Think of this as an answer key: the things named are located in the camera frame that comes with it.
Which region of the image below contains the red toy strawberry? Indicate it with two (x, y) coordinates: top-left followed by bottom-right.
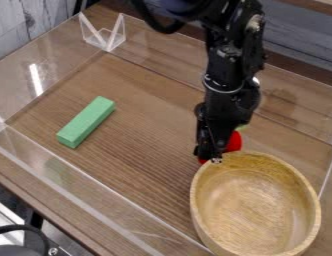
(225, 125), (246, 153)

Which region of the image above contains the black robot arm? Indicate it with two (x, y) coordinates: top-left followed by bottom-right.
(132, 0), (265, 163)

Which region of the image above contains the wooden oval bowl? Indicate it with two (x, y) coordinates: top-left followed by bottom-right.
(190, 151), (323, 256)

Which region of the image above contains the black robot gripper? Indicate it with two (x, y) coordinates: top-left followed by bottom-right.
(194, 79), (261, 163)

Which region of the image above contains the black cable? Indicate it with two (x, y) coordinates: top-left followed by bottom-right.
(0, 224), (51, 256)

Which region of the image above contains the green rectangular block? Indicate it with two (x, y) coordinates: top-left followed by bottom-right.
(57, 96), (116, 149)

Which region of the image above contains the clear acrylic tray enclosure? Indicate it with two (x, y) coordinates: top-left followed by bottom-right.
(0, 18), (332, 256)

